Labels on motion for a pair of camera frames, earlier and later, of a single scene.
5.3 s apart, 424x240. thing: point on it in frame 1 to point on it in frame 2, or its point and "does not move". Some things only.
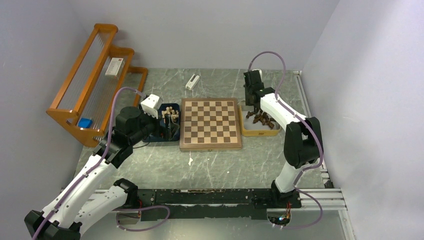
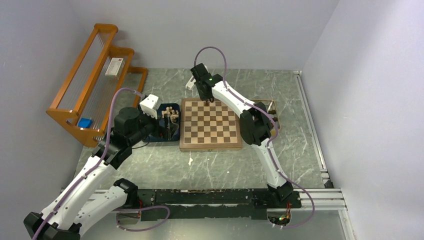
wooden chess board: [210, 124] does not move
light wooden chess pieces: [174, 114] does not move
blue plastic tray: [175, 129] does not move
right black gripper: [247, 101] to [203, 97]
